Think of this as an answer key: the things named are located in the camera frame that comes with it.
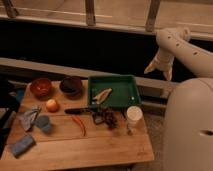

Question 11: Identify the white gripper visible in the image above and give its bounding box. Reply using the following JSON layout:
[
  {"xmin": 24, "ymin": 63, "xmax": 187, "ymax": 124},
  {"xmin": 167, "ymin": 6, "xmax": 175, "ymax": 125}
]
[{"xmin": 144, "ymin": 48, "xmax": 174, "ymax": 81}]

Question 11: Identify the blue sponge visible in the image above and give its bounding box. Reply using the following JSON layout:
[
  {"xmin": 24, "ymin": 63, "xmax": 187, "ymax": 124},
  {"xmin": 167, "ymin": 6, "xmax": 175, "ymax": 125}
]
[{"xmin": 9, "ymin": 135, "xmax": 36, "ymax": 158}]

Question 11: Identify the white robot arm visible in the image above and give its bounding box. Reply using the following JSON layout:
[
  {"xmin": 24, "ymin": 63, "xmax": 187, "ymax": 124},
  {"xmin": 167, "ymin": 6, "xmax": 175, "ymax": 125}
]
[{"xmin": 145, "ymin": 27, "xmax": 213, "ymax": 171}]

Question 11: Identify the green plastic tray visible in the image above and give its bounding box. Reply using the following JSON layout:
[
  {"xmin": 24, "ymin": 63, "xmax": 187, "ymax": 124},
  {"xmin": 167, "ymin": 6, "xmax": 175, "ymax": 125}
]
[{"xmin": 87, "ymin": 75, "xmax": 141, "ymax": 109}]

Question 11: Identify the white plastic cup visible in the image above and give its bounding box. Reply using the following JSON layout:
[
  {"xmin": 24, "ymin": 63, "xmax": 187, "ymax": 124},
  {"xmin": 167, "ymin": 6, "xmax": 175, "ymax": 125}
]
[{"xmin": 126, "ymin": 106, "xmax": 143, "ymax": 126}]

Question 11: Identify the banana peel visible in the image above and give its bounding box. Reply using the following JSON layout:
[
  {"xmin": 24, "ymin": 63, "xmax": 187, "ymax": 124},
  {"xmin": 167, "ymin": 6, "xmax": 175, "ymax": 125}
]
[{"xmin": 93, "ymin": 88, "xmax": 112, "ymax": 104}]

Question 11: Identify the dark maroon bowl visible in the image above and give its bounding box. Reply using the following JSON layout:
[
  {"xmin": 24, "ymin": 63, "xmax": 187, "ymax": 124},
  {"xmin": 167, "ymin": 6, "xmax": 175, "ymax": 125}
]
[{"xmin": 59, "ymin": 76, "xmax": 83, "ymax": 96}]

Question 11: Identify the red chili pepper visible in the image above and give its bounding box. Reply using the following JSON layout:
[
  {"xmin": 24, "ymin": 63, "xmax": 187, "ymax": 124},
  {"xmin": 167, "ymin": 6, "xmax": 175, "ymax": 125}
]
[{"xmin": 71, "ymin": 115, "xmax": 86, "ymax": 136}]

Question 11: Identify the orange fruit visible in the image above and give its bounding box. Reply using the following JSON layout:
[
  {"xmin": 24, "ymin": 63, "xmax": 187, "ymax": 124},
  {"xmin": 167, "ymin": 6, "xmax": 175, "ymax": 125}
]
[{"xmin": 45, "ymin": 99, "xmax": 59, "ymax": 113}]

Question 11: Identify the red bowl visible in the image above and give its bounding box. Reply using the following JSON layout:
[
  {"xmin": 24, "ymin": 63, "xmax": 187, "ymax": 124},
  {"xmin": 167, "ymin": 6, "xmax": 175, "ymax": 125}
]
[{"xmin": 30, "ymin": 78, "xmax": 52, "ymax": 98}]

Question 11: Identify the wooden cutting board table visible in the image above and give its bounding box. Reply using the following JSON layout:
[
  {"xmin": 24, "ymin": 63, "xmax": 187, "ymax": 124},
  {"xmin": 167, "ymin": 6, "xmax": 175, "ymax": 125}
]
[{"xmin": 0, "ymin": 81, "xmax": 154, "ymax": 171}]

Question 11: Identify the grey crumpled cloth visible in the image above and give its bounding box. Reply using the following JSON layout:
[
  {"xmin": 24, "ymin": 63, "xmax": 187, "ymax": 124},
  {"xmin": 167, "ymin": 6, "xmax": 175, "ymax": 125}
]
[{"xmin": 18, "ymin": 105, "xmax": 41, "ymax": 131}]

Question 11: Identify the black handled knife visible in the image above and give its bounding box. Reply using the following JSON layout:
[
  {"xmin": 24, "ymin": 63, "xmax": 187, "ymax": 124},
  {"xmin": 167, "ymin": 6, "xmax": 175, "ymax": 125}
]
[{"xmin": 64, "ymin": 107, "xmax": 94, "ymax": 115}]

